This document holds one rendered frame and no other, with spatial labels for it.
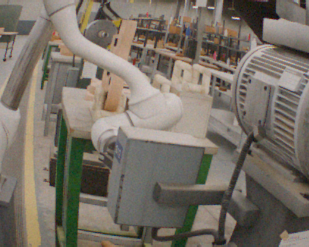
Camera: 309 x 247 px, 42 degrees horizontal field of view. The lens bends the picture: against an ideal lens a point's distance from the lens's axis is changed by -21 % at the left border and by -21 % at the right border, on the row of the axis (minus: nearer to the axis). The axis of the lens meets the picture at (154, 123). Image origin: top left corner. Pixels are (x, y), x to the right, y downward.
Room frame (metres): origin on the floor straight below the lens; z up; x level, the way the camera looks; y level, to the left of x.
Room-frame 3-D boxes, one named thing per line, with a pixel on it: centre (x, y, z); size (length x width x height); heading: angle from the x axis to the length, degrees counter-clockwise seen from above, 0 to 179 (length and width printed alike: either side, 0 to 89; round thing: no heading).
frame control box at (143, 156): (0.91, -0.06, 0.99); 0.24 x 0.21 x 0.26; 17
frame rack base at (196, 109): (2.03, -0.11, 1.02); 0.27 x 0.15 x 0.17; 14
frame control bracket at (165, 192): (0.92, -0.12, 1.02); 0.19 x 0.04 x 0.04; 107
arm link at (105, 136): (1.35, 0.10, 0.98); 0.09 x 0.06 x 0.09; 108
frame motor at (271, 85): (0.89, -0.32, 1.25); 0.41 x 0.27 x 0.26; 17
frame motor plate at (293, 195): (0.83, -0.34, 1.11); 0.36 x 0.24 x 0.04; 17
